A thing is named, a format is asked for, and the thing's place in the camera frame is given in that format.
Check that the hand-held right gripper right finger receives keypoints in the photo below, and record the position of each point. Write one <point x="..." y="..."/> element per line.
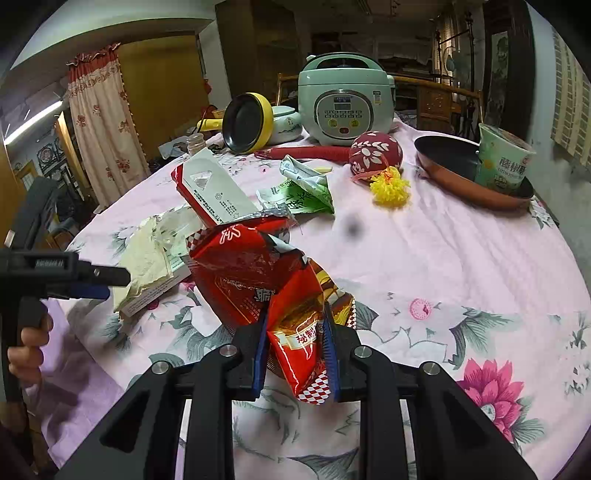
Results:
<point x="330" y="353"/>

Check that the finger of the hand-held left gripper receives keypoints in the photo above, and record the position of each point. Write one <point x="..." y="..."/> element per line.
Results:
<point x="90" y="292"/>
<point x="106" y="276"/>

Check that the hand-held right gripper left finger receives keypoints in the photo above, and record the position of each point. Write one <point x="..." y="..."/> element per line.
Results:
<point x="261" y="344"/>

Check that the red snack bag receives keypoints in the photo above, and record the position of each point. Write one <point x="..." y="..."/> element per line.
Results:
<point x="240" y="272"/>

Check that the yellow foam net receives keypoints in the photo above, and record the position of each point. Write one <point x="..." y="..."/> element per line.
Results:
<point x="390" y="188"/>

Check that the person's left hand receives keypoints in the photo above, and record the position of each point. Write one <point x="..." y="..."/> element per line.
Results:
<point x="27" y="362"/>

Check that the pale yellow flat packet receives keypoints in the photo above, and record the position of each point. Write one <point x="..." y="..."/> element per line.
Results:
<point x="141" y="258"/>

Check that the clear plastic wrapper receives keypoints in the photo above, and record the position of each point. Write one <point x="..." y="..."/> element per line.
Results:
<point x="178" y="226"/>

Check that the white and red carton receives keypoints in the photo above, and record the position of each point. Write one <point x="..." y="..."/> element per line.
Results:
<point x="207" y="184"/>

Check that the pink floral tablecloth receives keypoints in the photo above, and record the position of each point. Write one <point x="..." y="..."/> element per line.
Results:
<point x="438" y="267"/>

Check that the fluorescent tube light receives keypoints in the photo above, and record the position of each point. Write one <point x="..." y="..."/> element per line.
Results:
<point x="32" y="121"/>

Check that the red floral curtain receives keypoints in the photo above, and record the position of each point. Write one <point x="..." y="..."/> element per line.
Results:
<point x="101" y="124"/>

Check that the green white crumpled wrapper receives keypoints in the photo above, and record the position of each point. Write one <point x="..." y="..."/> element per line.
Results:
<point x="304" y="198"/>

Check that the small glass jar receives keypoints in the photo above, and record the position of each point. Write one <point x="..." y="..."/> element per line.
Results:
<point x="195" y="144"/>

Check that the red patterned massage hammer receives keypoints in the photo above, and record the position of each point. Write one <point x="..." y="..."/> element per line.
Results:
<point x="374" y="152"/>

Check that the small yellow frying pan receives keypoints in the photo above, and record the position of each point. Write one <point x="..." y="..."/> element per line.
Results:
<point x="244" y="122"/>

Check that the white ceramic lidded pot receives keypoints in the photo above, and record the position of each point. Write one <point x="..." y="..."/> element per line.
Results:
<point x="285" y="124"/>

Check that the copper frying pan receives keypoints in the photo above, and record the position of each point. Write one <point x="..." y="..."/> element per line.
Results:
<point x="450" y="161"/>

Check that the green instant noodle cup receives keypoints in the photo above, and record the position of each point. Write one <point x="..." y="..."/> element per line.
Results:
<point x="503" y="161"/>

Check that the mint green rice cooker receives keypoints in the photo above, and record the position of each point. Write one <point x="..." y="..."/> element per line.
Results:
<point x="346" y="92"/>

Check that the wooden cabinet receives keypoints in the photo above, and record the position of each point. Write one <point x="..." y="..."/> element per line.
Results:
<point x="254" y="50"/>

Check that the wooden chair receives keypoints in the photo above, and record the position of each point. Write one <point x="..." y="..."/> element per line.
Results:
<point x="434" y="99"/>

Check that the standing fan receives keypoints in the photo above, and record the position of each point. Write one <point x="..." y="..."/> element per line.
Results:
<point x="455" y="64"/>

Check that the plaid window curtain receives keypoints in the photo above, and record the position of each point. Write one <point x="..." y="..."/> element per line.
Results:
<point x="570" y="101"/>

